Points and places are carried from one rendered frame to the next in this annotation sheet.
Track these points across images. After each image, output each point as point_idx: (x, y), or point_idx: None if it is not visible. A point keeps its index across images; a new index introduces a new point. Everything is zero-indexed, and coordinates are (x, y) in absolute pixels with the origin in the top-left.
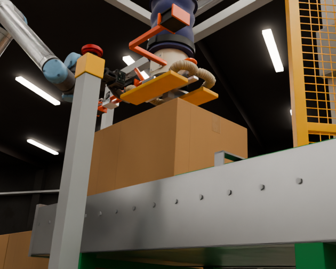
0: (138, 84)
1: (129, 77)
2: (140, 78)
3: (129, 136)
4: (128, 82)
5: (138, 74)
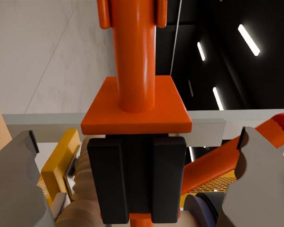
0: (137, 220)
1: (239, 149)
2: (184, 188)
3: None
4: (168, 195)
5: (224, 171)
